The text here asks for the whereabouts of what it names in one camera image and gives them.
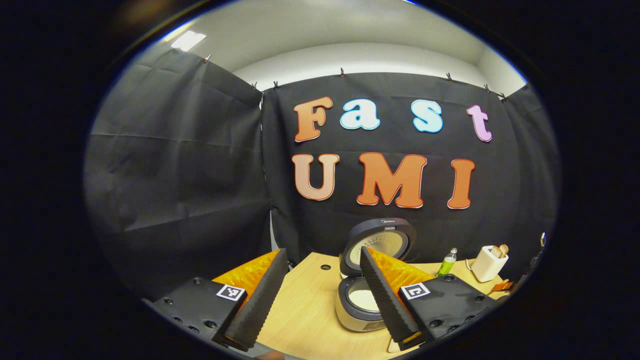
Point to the green label plastic bottle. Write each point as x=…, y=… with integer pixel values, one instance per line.
x=446, y=265

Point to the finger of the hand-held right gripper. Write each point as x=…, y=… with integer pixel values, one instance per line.
x=502, y=286

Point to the black backdrop cloth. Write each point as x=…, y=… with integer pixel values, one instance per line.
x=175, y=175

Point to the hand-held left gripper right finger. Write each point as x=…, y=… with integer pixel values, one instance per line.
x=385, y=305

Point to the bread slice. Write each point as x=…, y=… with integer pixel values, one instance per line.
x=504, y=249
x=496, y=251

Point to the ceiling light panel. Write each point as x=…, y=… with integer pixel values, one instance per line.
x=188, y=41

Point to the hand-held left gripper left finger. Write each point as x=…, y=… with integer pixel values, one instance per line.
x=262, y=300

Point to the white toaster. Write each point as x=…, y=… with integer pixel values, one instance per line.
x=485, y=267

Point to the dark grey rice cooker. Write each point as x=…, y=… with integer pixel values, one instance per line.
x=380, y=232

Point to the row of black cloth clips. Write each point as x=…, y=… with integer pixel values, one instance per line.
x=342, y=72

